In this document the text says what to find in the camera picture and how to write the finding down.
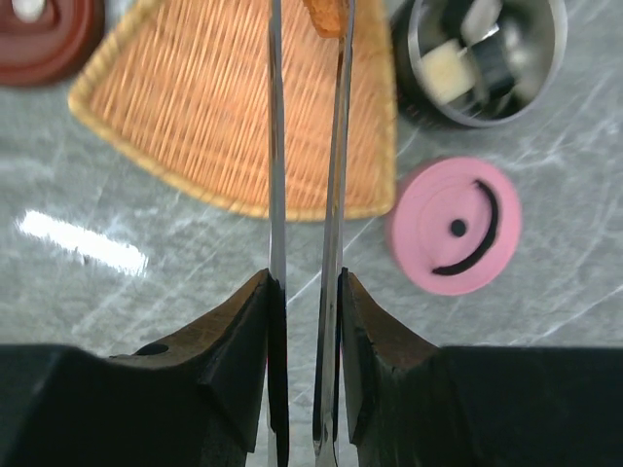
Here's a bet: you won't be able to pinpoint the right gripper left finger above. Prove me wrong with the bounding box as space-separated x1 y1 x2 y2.
1 271 270 466

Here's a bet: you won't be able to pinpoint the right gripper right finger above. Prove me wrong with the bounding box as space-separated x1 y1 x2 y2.
340 271 622 466

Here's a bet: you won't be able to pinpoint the metal tongs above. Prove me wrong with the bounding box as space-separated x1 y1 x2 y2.
267 1 355 466

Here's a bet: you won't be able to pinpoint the sushi roll red centre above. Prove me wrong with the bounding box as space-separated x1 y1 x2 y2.
421 39 476 105

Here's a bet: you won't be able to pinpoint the dark nigiri sushi piece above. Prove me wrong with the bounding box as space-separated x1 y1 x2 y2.
472 35 515 99

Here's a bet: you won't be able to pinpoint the orange fried food piece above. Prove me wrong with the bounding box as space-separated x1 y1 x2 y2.
303 0 349 39

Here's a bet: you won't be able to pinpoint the black steel lunch bowl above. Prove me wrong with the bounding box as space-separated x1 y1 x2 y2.
391 1 568 128

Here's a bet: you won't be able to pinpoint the pink round lid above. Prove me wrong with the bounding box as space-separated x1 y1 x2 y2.
385 157 522 296

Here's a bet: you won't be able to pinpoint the orange wicker triangular tray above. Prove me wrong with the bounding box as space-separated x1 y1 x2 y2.
68 1 397 221

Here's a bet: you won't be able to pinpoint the brown round lid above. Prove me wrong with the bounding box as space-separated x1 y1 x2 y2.
1 0 106 87

